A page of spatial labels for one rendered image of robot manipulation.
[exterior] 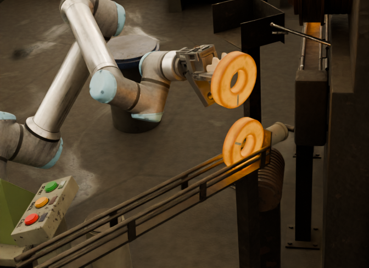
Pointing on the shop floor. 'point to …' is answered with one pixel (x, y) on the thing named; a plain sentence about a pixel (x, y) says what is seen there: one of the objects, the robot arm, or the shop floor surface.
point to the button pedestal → (72, 188)
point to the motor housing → (270, 210)
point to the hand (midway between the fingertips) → (233, 73)
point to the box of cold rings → (177, 3)
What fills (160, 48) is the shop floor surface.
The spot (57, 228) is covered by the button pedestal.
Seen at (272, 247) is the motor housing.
